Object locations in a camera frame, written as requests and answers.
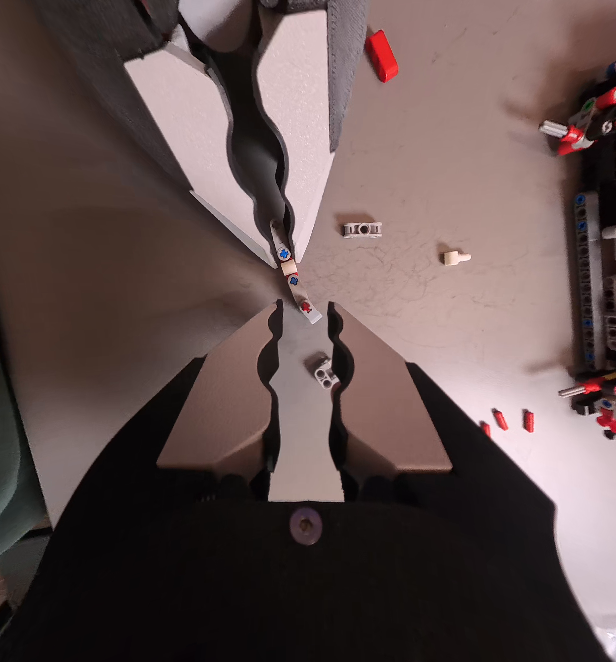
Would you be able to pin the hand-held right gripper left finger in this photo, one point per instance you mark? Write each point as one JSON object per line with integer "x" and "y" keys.
{"x": 209, "y": 413}

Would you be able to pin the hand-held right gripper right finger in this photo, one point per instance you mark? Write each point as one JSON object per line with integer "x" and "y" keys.
{"x": 390, "y": 413}

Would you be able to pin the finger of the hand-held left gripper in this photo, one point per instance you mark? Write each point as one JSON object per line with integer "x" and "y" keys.
{"x": 183, "y": 114}
{"x": 302, "y": 103}

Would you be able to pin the grey perpendicular lego connector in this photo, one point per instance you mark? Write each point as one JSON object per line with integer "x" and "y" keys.
{"x": 324, "y": 373}

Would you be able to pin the small light grey thin liftarm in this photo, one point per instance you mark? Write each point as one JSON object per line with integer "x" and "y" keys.
{"x": 314, "y": 316}

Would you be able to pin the red curved lego brick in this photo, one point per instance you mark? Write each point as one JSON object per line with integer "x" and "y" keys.
{"x": 381, "y": 57}

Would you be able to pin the grey flat lego connector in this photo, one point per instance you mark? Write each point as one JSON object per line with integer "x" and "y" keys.
{"x": 362, "y": 229}

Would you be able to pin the tan lego pin connector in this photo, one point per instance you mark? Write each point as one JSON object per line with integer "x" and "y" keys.
{"x": 452, "y": 257}

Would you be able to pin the partly built lego car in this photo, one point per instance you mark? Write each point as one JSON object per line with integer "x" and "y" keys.
{"x": 584, "y": 269}

